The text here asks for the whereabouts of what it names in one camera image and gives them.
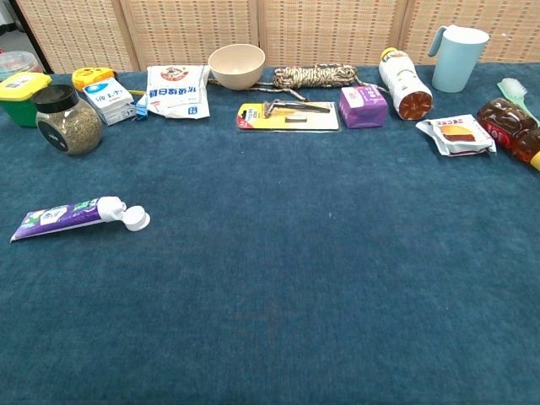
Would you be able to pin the purple white toothpaste tube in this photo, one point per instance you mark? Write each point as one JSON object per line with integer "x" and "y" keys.
{"x": 63, "y": 217}

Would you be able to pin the drink bottle with yellow cap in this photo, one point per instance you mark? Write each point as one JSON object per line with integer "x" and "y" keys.
{"x": 403, "y": 80}

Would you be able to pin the blue felt table cover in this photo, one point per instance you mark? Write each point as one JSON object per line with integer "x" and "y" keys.
{"x": 270, "y": 253}

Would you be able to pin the razor in blister pack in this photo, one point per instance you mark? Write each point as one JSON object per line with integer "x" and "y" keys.
{"x": 287, "y": 116}

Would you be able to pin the purple box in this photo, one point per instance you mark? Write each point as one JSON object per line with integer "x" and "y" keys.
{"x": 363, "y": 107}

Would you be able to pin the beige bowl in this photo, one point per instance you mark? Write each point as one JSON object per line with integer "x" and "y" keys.
{"x": 236, "y": 69}

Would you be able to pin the white sugar bag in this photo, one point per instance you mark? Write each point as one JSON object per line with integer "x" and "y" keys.
{"x": 177, "y": 95}

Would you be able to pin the bamboo folding screen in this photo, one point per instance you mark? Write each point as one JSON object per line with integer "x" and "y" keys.
{"x": 329, "y": 29}

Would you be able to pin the blue white carton box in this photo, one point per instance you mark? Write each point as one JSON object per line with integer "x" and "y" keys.
{"x": 107, "y": 99}

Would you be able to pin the cake snack packet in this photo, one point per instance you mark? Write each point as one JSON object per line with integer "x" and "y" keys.
{"x": 455, "y": 135}

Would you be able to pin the glass spice jar black lid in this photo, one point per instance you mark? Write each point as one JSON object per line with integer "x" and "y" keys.
{"x": 71, "y": 126}

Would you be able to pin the yellow tape measure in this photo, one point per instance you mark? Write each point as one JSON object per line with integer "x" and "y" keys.
{"x": 90, "y": 76}

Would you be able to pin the light blue pitcher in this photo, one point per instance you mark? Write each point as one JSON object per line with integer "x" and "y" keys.
{"x": 457, "y": 59}

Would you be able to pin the amber bear-shaped honey bottle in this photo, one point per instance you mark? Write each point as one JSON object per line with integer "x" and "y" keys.
{"x": 502, "y": 120}

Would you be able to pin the mint green brush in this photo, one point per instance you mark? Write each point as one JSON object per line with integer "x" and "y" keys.
{"x": 512, "y": 88}

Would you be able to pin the green container with yellow lid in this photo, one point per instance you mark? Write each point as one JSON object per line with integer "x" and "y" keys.
{"x": 21, "y": 84}

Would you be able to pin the clear plastic tub with blocks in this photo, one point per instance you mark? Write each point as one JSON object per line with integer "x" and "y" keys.
{"x": 17, "y": 63}

